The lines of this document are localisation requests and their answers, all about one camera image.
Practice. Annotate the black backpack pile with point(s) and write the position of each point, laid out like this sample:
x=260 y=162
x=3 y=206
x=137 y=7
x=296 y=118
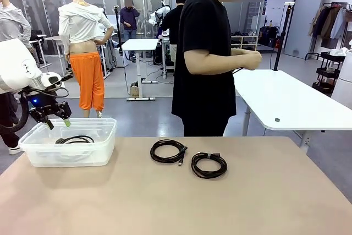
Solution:
x=268 y=35

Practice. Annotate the white standing desk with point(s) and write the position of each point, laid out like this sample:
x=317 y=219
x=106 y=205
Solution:
x=140 y=44

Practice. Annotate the person in dark purple top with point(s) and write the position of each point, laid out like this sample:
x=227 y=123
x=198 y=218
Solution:
x=129 y=16

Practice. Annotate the person's right forearm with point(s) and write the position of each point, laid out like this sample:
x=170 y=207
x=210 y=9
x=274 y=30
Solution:
x=209 y=63

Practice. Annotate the orange cropped trousers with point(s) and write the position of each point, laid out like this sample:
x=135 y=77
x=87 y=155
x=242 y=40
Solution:
x=88 y=81

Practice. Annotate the clothes rack with coats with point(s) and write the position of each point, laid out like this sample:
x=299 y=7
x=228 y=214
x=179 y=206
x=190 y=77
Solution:
x=327 y=23

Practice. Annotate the large white desk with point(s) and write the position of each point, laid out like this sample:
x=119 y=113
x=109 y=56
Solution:
x=288 y=94

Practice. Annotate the person in black trousers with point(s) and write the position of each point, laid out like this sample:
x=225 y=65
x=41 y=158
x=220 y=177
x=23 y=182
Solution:
x=9 y=138

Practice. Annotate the black tripod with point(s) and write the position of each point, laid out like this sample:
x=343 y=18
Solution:
x=118 y=31

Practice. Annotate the distant person in dark clothes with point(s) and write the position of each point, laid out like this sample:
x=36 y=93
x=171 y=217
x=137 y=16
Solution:
x=156 y=1

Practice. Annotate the person with black beanie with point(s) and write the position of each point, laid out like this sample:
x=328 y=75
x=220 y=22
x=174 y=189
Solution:
x=173 y=23

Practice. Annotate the grey partition panel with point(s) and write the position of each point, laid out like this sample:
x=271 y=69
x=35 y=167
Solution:
x=305 y=17

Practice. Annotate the clear plastic storage box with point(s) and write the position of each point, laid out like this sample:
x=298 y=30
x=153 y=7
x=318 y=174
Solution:
x=82 y=158

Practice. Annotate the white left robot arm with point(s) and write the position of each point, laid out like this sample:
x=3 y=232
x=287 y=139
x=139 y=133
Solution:
x=16 y=64

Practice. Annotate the wooden shoe rack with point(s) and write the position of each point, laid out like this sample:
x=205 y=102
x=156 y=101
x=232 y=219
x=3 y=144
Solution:
x=248 y=43

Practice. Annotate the person in black t-shirt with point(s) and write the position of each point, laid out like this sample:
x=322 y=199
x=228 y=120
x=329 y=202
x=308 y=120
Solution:
x=203 y=26

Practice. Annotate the black camera pole stand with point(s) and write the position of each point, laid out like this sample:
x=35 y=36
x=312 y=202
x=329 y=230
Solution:
x=282 y=39

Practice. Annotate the person's left forearm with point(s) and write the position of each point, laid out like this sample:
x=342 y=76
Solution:
x=236 y=51

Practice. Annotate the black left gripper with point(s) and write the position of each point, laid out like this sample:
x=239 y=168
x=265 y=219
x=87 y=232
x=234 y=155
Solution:
x=41 y=103

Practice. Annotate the grey long-sleeve top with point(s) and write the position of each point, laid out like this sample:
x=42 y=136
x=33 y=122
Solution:
x=11 y=23

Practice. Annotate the black utility cart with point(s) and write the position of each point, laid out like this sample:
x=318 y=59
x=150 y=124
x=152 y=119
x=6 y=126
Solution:
x=328 y=72

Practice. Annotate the person's right hand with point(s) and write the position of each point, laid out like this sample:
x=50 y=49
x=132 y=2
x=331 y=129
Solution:
x=251 y=60

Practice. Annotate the person's left hand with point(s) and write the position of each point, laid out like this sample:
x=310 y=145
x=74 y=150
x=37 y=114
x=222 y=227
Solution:
x=250 y=50

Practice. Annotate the white hooded top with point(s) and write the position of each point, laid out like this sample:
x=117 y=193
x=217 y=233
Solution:
x=82 y=23

